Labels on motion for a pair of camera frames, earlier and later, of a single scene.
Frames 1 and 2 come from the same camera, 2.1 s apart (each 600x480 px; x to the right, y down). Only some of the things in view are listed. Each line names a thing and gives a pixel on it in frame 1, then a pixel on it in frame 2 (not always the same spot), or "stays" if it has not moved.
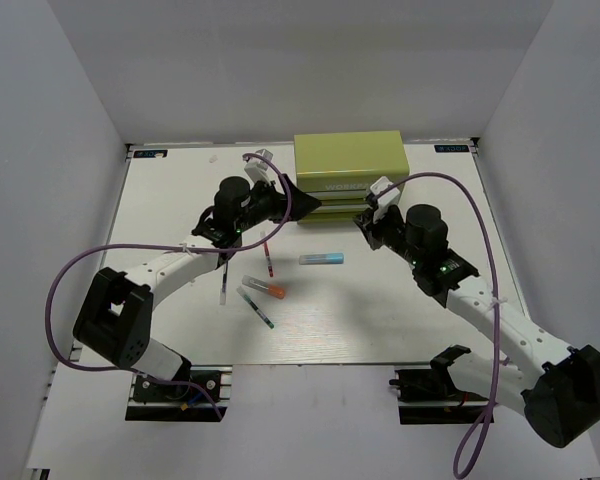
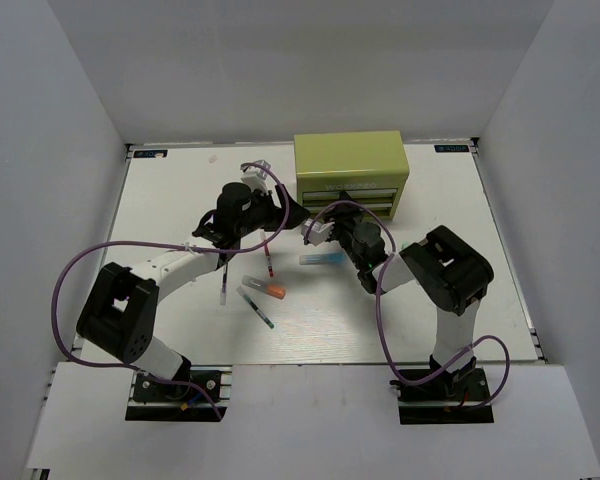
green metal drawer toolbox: (338, 169) stays
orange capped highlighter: (274, 290) stays
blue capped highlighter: (320, 259) stays
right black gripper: (372, 228) -> (343, 214)
